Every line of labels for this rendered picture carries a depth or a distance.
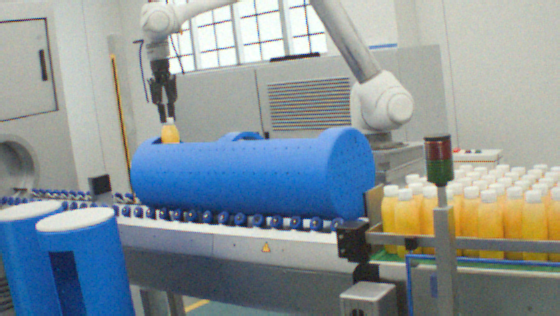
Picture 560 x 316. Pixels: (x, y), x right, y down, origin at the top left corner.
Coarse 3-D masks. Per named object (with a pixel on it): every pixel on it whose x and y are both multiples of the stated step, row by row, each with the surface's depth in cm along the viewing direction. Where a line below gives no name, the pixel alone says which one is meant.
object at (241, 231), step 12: (156, 216) 238; (168, 216) 234; (168, 228) 231; (180, 228) 227; (192, 228) 224; (204, 228) 220; (216, 228) 217; (228, 228) 214; (240, 228) 211; (252, 228) 208; (264, 228) 205; (276, 228) 202; (300, 228) 197; (288, 240) 198; (300, 240) 195; (312, 240) 193; (324, 240) 190
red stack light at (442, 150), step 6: (450, 138) 136; (426, 144) 135; (432, 144) 134; (438, 144) 133; (444, 144) 133; (450, 144) 134; (426, 150) 135; (432, 150) 134; (438, 150) 133; (444, 150) 134; (450, 150) 134; (426, 156) 136; (432, 156) 134; (438, 156) 134; (444, 156) 134; (450, 156) 134
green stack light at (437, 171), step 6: (426, 162) 136; (432, 162) 135; (438, 162) 134; (444, 162) 134; (450, 162) 134; (426, 168) 137; (432, 168) 135; (438, 168) 134; (444, 168) 134; (450, 168) 135; (426, 174) 137; (432, 174) 135; (438, 174) 134; (444, 174) 134; (450, 174) 135; (426, 180) 138; (432, 180) 135; (438, 180) 135; (444, 180) 134; (450, 180) 135
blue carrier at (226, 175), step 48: (144, 144) 237; (192, 144) 221; (240, 144) 207; (288, 144) 195; (336, 144) 186; (144, 192) 233; (192, 192) 217; (240, 192) 203; (288, 192) 192; (336, 192) 186
